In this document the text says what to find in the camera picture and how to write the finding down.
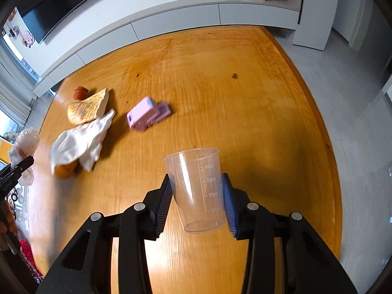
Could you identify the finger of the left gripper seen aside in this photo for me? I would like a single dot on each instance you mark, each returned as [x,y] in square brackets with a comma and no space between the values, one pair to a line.
[10,175]

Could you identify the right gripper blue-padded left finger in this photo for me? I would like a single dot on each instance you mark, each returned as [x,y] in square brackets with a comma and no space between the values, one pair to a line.
[84,265]

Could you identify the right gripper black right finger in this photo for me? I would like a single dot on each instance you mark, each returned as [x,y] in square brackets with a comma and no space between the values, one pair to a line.
[309,265]

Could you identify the small clear pink plastic bag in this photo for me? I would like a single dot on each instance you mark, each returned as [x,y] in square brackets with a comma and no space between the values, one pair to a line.
[25,145]

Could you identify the white cloth sock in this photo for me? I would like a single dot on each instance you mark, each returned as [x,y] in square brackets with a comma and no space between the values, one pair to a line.
[82,143]

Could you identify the paper instant noodle cup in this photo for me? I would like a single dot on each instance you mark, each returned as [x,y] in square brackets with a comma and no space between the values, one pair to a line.
[88,109]

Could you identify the clear measuring cup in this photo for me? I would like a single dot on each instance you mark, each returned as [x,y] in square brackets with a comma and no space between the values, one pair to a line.
[195,178]

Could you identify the person's left hand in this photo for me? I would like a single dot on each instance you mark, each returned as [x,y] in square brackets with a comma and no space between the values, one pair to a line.
[7,225]

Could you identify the orange fruit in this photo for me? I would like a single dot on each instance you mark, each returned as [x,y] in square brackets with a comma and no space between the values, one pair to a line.
[65,171]

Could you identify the small red object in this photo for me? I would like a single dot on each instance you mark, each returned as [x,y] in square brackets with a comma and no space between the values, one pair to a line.
[80,93]

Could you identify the pink toy car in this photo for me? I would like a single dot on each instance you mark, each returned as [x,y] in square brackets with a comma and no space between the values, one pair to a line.
[147,113]

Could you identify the long white tv cabinet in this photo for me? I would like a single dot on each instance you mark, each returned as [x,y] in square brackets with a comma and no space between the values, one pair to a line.
[167,22]

